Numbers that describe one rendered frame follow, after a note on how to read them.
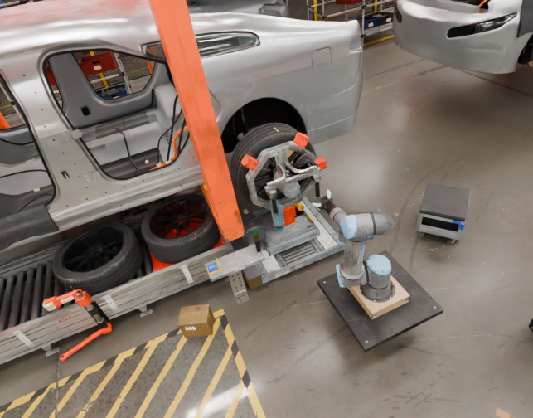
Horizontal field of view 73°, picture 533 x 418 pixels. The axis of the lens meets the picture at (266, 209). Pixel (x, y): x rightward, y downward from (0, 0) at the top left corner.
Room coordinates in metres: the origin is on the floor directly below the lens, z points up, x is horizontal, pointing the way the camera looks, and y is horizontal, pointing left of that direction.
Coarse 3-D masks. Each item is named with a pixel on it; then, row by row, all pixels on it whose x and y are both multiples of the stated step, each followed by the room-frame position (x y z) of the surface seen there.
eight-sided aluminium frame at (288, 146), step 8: (280, 144) 2.24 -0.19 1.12; (288, 144) 2.22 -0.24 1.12; (296, 144) 2.23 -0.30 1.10; (264, 152) 2.18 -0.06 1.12; (272, 152) 2.17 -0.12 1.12; (280, 152) 2.18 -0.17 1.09; (304, 152) 2.23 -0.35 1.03; (264, 160) 2.15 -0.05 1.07; (256, 168) 2.13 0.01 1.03; (248, 176) 2.14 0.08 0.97; (248, 184) 2.15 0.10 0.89; (304, 184) 2.27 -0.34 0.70; (312, 184) 2.24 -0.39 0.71; (304, 192) 2.23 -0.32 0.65; (256, 200) 2.12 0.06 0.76; (264, 200) 2.19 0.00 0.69; (288, 200) 2.23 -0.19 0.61; (296, 200) 2.20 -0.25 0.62
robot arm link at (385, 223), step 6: (378, 216) 1.27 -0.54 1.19; (384, 216) 1.28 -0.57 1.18; (390, 216) 1.30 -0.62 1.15; (378, 222) 1.25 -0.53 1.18; (384, 222) 1.25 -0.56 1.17; (390, 222) 1.27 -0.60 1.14; (378, 228) 1.23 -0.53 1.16; (384, 228) 1.23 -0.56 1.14; (390, 228) 1.25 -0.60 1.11; (378, 234) 1.24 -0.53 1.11; (384, 234) 1.26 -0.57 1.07
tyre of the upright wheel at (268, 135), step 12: (252, 132) 2.41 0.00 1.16; (264, 132) 2.35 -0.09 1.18; (276, 132) 2.33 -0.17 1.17; (288, 132) 2.33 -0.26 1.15; (240, 144) 2.37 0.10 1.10; (252, 144) 2.28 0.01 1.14; (264, 144) 2.24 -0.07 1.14; (276, 144) 2.26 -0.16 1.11; (240, 156) 2.27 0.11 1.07; (252, 156) 2.21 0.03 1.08; (240, 168) 2.20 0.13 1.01; (240, 180) 2.18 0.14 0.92; (240, 192) 2.19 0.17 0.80; (252, 204) 2.20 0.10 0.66
